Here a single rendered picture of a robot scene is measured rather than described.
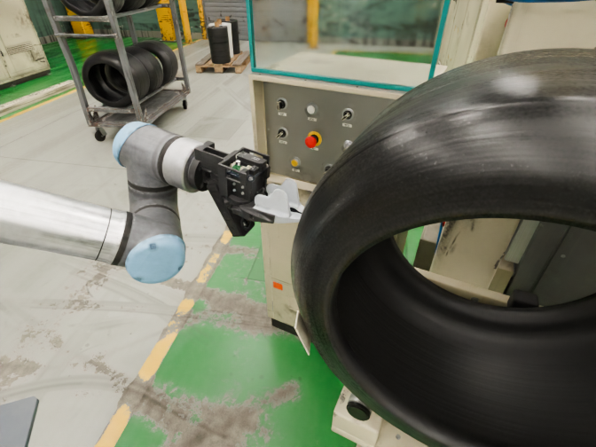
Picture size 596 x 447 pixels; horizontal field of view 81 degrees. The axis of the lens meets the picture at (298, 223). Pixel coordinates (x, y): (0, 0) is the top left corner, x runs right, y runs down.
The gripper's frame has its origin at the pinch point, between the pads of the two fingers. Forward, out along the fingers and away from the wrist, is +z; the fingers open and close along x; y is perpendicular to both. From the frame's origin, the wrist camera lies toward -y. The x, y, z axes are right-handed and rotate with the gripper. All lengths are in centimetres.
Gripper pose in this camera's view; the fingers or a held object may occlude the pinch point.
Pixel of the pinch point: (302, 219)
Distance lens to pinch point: 56.8
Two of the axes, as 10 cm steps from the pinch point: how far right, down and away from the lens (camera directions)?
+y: 1.0, -7.6, -6.4
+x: 4.4, -5.4, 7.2
